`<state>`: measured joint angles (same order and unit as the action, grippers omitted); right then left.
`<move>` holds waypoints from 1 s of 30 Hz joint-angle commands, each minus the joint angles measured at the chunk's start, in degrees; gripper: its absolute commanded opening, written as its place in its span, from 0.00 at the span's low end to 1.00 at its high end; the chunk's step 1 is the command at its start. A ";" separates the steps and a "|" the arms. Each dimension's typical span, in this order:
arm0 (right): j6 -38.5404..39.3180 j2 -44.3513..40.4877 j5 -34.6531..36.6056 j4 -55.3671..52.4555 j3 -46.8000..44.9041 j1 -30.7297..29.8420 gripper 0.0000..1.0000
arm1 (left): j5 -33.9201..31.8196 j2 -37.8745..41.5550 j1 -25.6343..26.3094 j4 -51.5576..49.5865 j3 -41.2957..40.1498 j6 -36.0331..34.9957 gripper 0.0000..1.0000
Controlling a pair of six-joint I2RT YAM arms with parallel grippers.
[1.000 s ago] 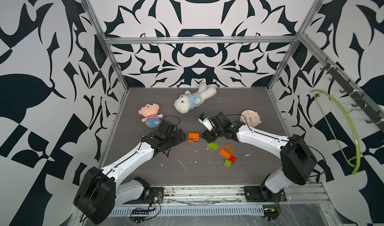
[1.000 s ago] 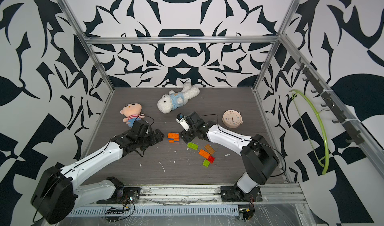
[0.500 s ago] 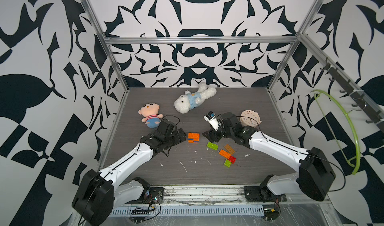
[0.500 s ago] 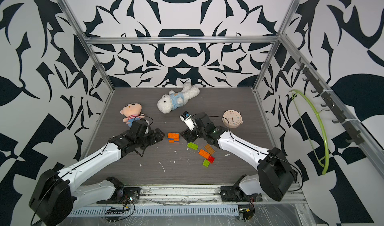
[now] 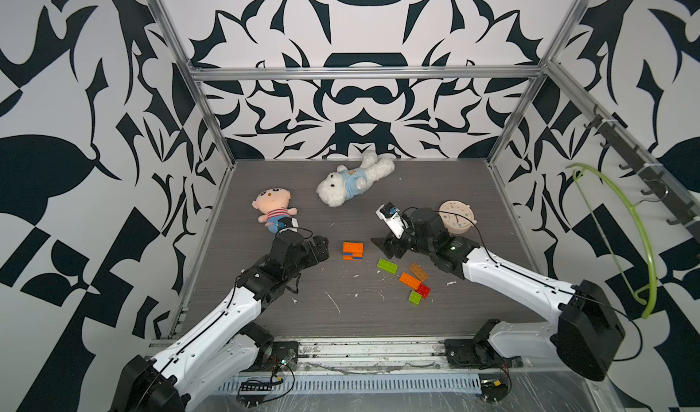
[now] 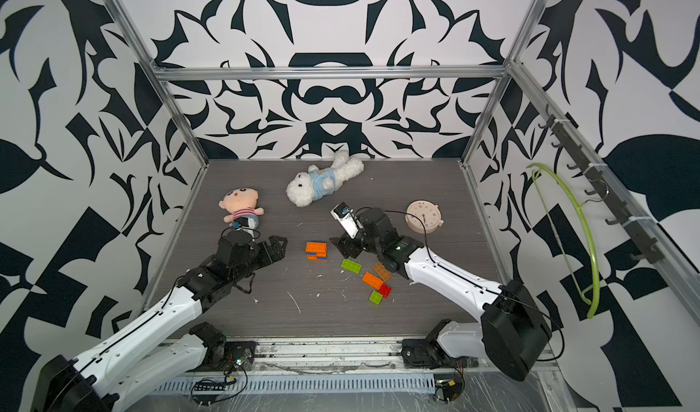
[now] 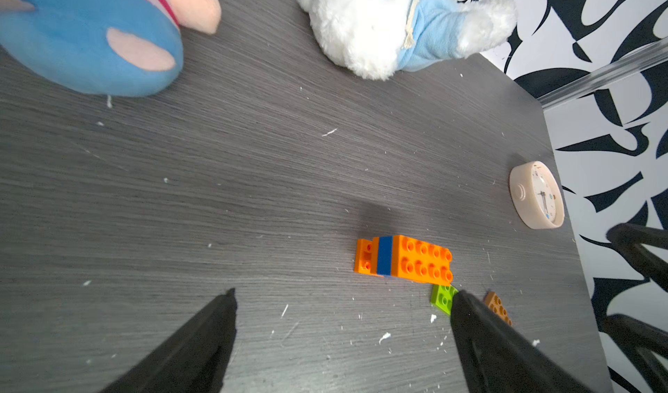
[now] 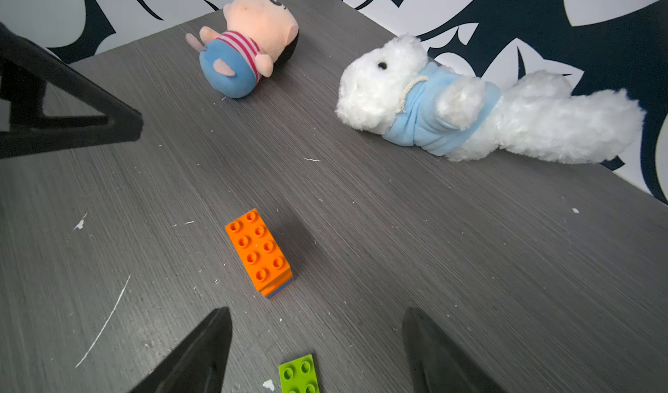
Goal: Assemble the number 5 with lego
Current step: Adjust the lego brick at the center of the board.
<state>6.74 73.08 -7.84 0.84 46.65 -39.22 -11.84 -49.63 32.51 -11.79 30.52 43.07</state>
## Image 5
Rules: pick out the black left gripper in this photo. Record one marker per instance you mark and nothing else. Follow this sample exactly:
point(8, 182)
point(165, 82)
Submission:
point(322, 249)

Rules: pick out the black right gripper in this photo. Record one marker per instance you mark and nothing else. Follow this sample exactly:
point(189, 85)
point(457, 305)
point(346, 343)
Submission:
point(388, 242)

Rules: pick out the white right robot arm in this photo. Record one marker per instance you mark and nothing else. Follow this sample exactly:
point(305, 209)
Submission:
point(579, 327)

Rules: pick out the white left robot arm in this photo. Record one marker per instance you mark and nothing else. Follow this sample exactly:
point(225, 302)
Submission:
point(227, 341)

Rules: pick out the tan 2x4 lego brick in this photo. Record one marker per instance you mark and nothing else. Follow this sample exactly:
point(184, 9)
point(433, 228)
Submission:
point(419, 272)

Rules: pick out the red 2x2 lego brick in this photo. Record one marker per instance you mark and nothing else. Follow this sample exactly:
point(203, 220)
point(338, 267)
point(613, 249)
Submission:
point(423, 291)

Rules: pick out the lime green 2x2 lego brick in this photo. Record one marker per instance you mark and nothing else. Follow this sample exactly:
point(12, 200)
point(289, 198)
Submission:
point(415, 298)

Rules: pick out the pink round toy clock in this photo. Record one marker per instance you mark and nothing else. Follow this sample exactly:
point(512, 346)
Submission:
point(457, 217)

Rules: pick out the plush doll striped shirt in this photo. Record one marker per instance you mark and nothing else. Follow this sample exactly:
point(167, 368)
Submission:
point(274, 206)

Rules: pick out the white teddy bear blue shirt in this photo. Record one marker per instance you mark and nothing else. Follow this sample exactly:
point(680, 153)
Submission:
point(343, 184)

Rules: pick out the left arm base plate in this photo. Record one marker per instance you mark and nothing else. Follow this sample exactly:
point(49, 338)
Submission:
point(275, 354)

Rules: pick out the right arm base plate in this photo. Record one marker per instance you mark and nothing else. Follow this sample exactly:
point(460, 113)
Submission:
point(468, 353)

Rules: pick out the white slotted cable duct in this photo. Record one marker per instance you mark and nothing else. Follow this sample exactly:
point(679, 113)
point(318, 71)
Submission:
point(462, 383)

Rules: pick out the black wall hook rack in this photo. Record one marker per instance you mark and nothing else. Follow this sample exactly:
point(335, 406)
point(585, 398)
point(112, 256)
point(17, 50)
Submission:
point(661, 185)

